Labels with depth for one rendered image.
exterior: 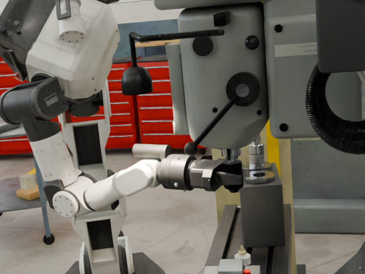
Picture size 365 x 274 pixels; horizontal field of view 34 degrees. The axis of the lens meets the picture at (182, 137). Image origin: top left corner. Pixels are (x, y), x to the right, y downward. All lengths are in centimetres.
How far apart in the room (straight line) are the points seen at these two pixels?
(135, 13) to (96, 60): 908
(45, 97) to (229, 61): 55
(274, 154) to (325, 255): 92
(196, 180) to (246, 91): 29
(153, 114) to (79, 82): 455
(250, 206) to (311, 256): 216
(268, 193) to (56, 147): 60
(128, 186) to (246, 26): 52
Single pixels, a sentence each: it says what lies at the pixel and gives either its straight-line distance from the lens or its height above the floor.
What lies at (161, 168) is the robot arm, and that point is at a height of 125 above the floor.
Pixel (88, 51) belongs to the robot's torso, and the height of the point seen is 153.
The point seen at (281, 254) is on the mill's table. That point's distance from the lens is 172.
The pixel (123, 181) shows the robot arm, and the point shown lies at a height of 122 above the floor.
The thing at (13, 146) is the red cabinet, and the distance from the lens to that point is 685.
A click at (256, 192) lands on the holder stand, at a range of 170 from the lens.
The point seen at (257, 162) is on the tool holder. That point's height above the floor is 114.
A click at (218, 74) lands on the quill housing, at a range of 128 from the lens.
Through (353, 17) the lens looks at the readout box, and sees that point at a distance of 98.
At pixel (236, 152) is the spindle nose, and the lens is 139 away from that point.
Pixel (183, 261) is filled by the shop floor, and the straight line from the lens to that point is 387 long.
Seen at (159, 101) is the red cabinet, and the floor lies 59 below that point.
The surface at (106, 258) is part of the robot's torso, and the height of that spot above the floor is 75.
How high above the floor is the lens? 167
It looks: 14 degrees down
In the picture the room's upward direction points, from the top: 5 degrees counter-clockwise
